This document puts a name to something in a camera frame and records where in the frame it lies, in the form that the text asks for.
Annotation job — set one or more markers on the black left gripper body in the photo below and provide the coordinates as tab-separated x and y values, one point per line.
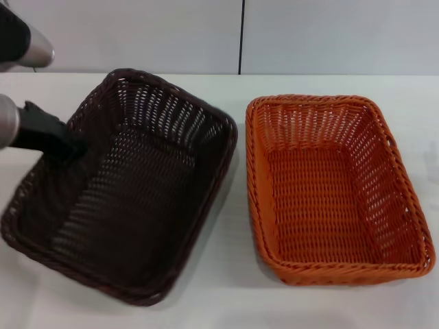
39	128

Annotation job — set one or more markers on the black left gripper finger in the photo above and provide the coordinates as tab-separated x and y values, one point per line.
78	148

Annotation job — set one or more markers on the orange woven basket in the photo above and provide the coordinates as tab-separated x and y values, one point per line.
315	205

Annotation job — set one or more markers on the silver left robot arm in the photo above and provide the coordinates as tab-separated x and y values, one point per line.
7	120

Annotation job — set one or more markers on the dark brown woven basket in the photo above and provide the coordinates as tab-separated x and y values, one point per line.
137	219

